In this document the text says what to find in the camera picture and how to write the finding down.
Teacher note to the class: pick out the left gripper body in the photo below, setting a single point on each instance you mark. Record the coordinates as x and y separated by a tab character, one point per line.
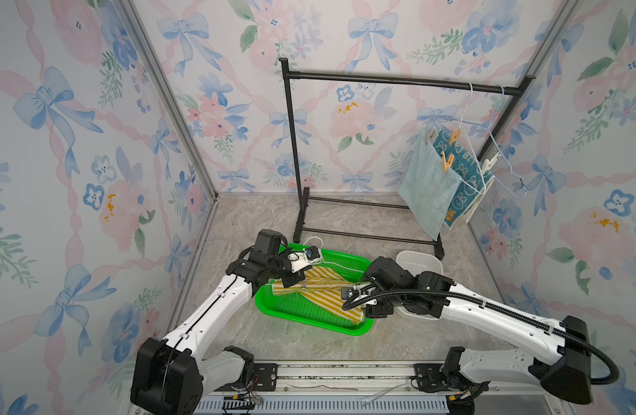
282	267

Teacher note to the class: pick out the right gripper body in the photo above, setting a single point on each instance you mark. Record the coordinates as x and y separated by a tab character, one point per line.
381	304

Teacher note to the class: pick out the white wire hanger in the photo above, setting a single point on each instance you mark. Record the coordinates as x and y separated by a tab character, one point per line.
330	258

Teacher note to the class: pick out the yellow striped towel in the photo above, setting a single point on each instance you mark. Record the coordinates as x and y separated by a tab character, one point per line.
322	287

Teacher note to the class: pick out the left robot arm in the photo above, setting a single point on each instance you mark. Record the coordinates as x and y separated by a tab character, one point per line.
193	337

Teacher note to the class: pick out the white plastic bin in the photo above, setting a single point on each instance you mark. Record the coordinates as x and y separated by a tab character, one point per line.
416	263

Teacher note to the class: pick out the green plastic basket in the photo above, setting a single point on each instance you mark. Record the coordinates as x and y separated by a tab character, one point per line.
300	310

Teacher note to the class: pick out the light green towel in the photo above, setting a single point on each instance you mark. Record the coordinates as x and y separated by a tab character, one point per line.
428	189

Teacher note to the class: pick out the orange clothespin lower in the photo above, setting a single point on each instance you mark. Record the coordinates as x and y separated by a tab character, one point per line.
447	161

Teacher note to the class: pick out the orange clothespin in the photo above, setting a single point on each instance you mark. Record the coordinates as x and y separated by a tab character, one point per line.
447	161
455	134

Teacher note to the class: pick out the teal patterned towel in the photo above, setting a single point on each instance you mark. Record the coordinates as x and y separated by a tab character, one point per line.
474	180

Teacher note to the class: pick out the white clothespin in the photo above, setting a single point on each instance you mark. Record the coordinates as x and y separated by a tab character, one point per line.
488	164

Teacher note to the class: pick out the orange clothespin upper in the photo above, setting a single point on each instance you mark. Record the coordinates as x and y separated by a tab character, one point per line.
455	134

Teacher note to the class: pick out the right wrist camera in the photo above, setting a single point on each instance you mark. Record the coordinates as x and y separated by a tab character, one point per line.
351	294

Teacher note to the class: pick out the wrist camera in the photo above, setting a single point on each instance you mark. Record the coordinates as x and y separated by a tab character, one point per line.
304	259
351	294

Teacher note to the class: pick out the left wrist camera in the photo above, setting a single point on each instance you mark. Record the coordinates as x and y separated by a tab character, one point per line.
304	259

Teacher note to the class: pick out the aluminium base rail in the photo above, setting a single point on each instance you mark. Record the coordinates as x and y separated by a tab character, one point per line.
327	387

